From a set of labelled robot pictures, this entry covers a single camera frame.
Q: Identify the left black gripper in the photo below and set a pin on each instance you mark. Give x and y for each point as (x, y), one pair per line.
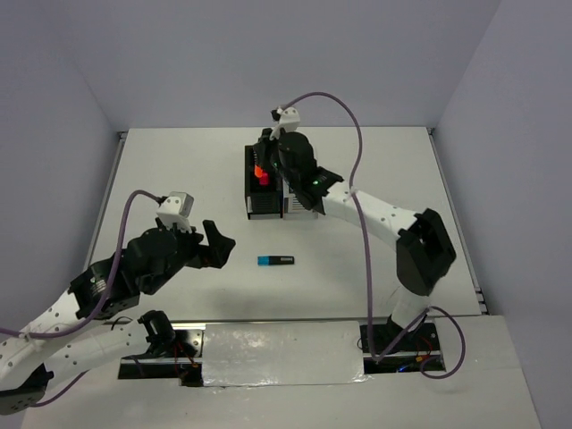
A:
(220, 247)

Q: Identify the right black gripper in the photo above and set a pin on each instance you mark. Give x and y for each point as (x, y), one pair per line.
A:
(264, 147)

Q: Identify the orange highlighter marker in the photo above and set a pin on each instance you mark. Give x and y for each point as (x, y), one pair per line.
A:
(258, 171)

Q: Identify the pink highlighter marker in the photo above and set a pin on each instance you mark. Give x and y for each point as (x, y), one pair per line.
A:
(264, 180)

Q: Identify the blue highlighter marker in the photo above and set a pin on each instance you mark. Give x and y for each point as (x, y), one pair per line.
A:
(275, 260)

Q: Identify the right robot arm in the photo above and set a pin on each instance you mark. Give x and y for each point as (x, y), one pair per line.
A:
(421, 243)

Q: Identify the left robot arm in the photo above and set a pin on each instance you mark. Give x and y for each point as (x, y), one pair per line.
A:
(50, 350)

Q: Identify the black organizer container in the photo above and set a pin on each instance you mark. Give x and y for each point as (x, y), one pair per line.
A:
(262, 202)

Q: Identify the white organizer container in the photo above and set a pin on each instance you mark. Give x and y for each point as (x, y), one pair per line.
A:
(292, 209)

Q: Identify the silver tape cover panel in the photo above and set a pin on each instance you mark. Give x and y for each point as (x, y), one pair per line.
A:
(282, 354)

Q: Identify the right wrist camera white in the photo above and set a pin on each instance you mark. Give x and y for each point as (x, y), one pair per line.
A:
(286, 120)

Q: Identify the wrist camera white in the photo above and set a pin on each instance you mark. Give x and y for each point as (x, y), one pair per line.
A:
(286, 120)
(174, 212)

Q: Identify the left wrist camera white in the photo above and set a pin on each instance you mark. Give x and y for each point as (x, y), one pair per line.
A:
(174, 212)

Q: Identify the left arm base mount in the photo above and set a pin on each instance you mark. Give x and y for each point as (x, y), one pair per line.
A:
(174, 351)

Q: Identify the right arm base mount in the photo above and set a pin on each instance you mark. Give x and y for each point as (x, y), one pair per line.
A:
(421, 345)

